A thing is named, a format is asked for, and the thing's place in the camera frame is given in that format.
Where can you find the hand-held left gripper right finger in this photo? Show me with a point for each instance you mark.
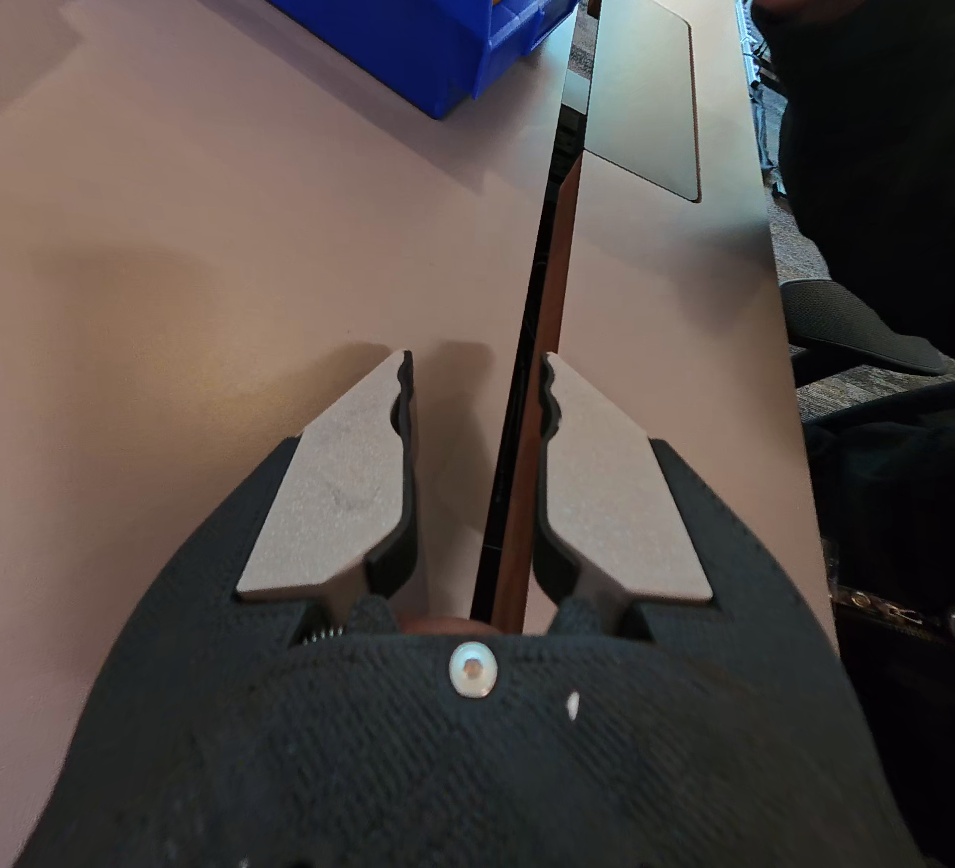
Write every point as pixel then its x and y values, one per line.
pixel 612 502

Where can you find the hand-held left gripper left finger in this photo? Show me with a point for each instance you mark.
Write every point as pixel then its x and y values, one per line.
pixel 336 495

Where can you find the person's right forearm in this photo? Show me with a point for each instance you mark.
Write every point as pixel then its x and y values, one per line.
pixel 880 137

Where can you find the clear badge holder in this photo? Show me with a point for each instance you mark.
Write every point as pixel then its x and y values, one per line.
pixel 888 599

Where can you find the black mesh office chair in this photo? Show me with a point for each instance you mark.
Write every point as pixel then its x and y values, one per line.
pixel 858 323

